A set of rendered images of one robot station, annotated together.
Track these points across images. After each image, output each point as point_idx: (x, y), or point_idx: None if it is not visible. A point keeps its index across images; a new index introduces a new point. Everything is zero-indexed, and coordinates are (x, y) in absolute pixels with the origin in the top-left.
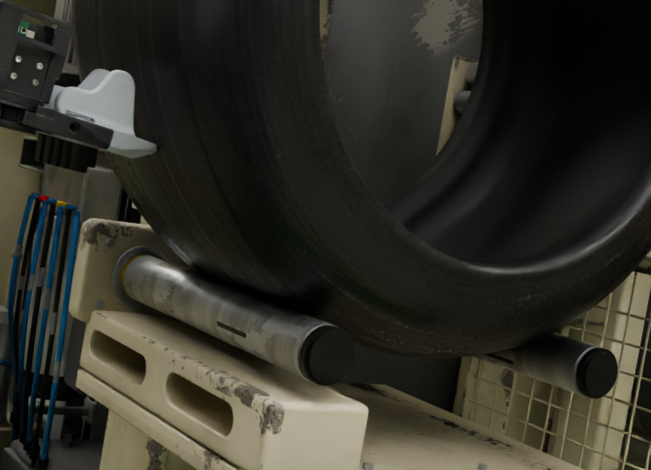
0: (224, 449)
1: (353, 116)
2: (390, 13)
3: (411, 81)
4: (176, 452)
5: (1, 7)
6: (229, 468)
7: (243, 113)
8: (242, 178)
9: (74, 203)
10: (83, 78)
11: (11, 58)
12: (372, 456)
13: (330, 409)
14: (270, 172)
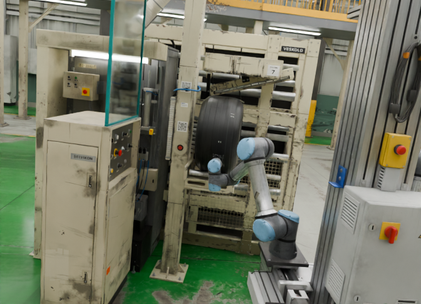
0: (225, 190)
1: (163, 131)
2: (166, 113)
3: (166, 122)
4: (215, 192)
5: (222, 156)
6: (227, 192)
7: (233, 158)
8: (231, 164)
9: (142, 158)
10: (203, 154)
11: (222, 160)
12: None
13: None
14: (233, 163)
